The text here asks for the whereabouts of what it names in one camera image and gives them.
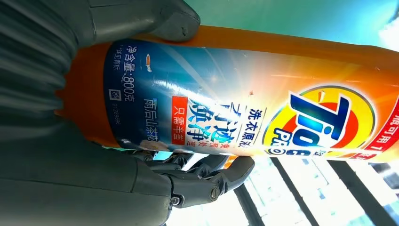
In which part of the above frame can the large green table mat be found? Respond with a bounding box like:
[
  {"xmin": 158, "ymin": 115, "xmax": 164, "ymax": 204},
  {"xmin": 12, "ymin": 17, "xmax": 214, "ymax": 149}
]
[{"xmin": 184, "ymin": 0, "xmax": 399, "ymax": 52}]

